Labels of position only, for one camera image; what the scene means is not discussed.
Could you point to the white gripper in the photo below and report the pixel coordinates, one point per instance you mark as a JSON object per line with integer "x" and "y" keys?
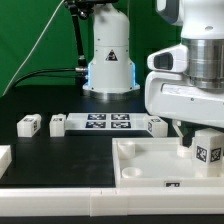
{"x": 187, "y": 84}

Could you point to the white square tabletop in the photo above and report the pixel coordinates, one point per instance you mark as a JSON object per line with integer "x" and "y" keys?
{"x": 158, "y": 162}

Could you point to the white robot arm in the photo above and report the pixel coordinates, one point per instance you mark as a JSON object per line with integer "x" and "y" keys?
{"x": 180, "y": 41}

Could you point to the white marker base plate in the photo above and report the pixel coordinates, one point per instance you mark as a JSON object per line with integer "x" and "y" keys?
{"x": 106, "y": 121}

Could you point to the white front obstacle wall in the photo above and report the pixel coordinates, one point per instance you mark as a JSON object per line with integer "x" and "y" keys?
{"x": 111, "y": 201}

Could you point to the white obstacle wall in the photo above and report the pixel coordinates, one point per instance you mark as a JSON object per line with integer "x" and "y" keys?
{"x": 111, "y": 201}
{"x": 5, "y": 158}

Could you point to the white left obstacle wall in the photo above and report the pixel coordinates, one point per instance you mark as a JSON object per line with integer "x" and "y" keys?
{"x": 5, "y": 158}

